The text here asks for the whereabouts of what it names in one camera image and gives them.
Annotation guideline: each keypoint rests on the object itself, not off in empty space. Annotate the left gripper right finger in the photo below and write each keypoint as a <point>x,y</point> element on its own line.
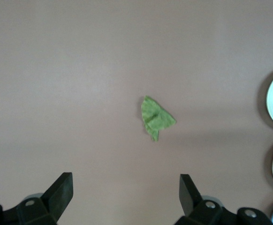
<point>192,204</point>

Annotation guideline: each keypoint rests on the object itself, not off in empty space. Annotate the brown table cover sheet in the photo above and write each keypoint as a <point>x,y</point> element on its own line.
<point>80,70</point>

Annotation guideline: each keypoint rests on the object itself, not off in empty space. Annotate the green lettuce leaf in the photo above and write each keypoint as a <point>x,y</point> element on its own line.
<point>156,117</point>

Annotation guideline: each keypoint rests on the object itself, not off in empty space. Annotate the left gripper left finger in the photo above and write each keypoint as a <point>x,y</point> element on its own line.
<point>54,199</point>

